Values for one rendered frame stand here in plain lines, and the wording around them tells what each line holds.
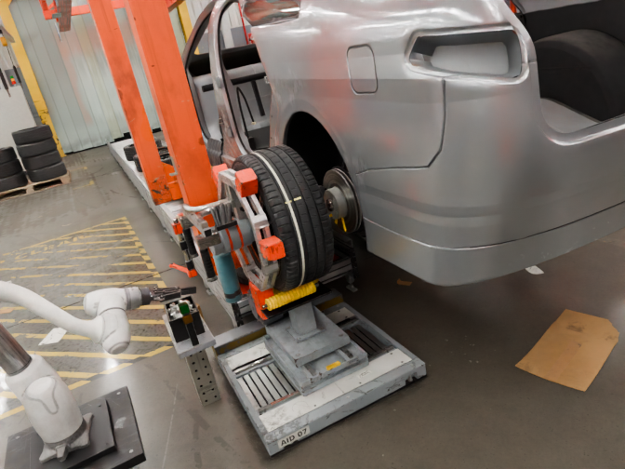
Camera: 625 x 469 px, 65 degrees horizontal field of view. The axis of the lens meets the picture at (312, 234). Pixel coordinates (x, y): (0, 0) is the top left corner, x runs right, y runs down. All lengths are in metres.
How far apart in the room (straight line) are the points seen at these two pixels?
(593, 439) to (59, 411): 2.02
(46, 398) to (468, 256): 1.59
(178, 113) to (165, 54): 0.27
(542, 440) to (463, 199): 1.11
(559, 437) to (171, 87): 2.24
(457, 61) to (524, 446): 1.46
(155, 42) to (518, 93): 1.65
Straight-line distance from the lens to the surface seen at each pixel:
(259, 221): 2.00
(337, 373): 2.42
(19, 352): 2.28
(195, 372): 2.58
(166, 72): 2.51
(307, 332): 2.54
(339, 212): 2.32
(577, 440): 2.27
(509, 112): 1.47
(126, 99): 4.42
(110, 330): 2.00
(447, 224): 1.58
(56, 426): 2.19
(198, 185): 2.57
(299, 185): 2.04
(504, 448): 2.21
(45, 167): 10.43
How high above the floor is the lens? 1.59
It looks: 21 degrees down
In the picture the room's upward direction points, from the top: 12 degrees counter-clockwise
